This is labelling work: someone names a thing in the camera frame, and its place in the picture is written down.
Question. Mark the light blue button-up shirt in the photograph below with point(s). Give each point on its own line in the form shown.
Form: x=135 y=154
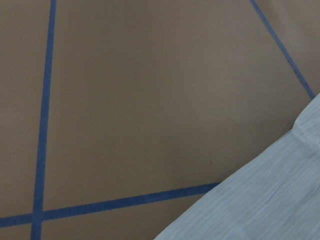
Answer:
x=276 y=196

